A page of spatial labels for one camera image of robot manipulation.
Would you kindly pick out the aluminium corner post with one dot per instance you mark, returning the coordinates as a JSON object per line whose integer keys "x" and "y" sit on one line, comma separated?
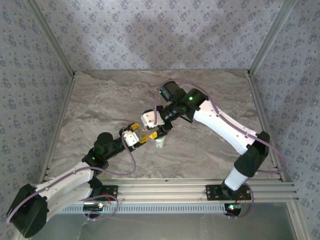
{"x": 270, "y": 37}
{"x": 55, "y": 42}

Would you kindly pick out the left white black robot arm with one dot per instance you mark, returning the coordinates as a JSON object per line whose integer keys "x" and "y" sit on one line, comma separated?
{"x": 62, "y": 180}

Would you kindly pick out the aluminium side rail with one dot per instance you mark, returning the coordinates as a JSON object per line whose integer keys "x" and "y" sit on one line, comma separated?
{"x": 264, "y": 120}
{"x": 57, "y": 125}

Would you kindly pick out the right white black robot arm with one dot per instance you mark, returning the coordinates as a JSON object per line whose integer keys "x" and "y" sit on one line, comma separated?
{"x": 225, "y": 125}

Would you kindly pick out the grey metal base panel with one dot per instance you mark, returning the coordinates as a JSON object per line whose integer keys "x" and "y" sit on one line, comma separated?
{"x": 162, "y": 227}

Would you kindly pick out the small circuit board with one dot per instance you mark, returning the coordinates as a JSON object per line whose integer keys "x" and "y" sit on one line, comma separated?
{"x": 93, "y": 207}
{"x": 233, "y": 207}

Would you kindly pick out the white pill bottle green cap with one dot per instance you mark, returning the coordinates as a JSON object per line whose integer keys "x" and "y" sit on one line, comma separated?
{"x": 160, "y": 143}

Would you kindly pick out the aluminium frame leg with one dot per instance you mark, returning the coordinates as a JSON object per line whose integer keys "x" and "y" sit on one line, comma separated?
{"x": 298, "y": 222}

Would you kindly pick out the long aluminium frame beam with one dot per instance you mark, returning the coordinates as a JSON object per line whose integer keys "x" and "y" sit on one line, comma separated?
{"x": 162, "y": 190}

